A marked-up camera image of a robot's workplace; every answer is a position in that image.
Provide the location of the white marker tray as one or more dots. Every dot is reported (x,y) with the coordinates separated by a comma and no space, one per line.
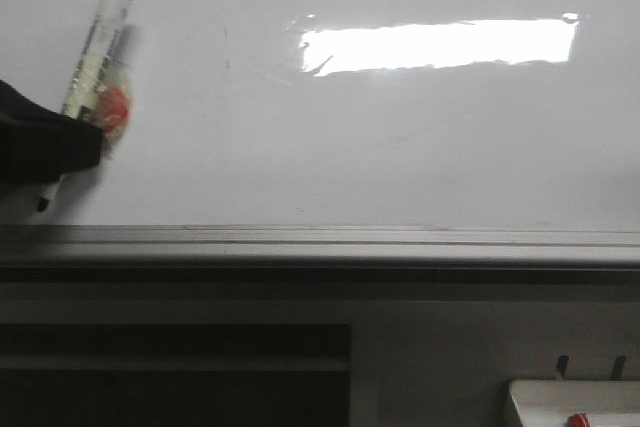
(552,402)

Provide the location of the white whiteboard with grey frame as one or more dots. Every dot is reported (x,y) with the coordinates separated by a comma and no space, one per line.
(411,130)

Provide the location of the white black whiteboard marker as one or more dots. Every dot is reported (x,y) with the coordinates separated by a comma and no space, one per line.
(100,92)

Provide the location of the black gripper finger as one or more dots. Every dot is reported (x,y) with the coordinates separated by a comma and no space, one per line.
(40,147)

